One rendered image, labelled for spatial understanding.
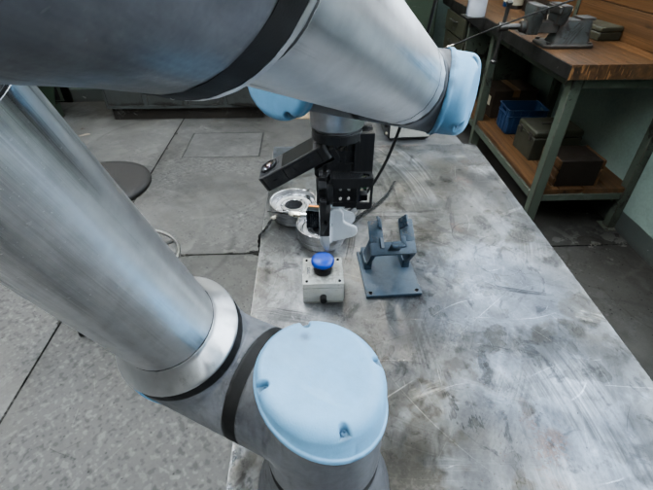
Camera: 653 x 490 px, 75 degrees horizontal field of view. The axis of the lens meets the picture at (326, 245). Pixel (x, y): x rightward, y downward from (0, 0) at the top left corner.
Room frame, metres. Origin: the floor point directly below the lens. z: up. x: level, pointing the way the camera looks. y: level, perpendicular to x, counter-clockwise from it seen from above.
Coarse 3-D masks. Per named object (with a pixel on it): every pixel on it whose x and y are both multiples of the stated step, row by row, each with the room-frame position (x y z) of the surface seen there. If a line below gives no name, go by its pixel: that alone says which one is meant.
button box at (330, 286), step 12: (336, 264) 0.58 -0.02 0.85; (312, 276) 0.55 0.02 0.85; (324, 276) 0.55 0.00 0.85; (336, 276) 0.55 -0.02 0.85; (312, 288) 0.53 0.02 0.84; (324, 288) 0.53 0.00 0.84; (336, 288) 0.53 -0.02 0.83; (312, 300) 0.53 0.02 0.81; (324, 300) 0.52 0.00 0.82; (336, 300) 0.53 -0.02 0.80
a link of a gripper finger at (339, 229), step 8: (336, 208) 0.54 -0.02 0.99; (336, 216) 0.54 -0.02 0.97; (336, 224) 0.54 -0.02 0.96; (344, 224) 0.54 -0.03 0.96; (336, 232) 0.54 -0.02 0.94; (344, 232) 0.54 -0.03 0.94; (352, 232) 0.54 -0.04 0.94; (320, 240) 0.54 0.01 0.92; (328, 240) 0.54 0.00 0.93; (328, 248) 0.55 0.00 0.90
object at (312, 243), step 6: (300, 222) 0.73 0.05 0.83; (300, 228) 0.71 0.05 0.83; (312, 228) 0.71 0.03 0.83; (318, 228) 0.73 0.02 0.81; (300, 234) 0.68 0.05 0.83; (306, 234) 0.67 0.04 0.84; (312, 234) 0.69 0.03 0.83; (318, 234) 0.69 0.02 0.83; (300, 240) 0.68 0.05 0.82; (306, 240) 0.67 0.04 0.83; (312, 240) 0.66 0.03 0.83; (318, 240) 0.66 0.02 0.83; (336, 240) 0.67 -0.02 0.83; (342, 240) 0.68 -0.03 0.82; (306, 246) 0.68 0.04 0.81; (312, 246) 0.66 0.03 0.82; (318, 246) 0.66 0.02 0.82; (330, 246) 0.66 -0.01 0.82; (336, 246) 0.68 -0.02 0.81
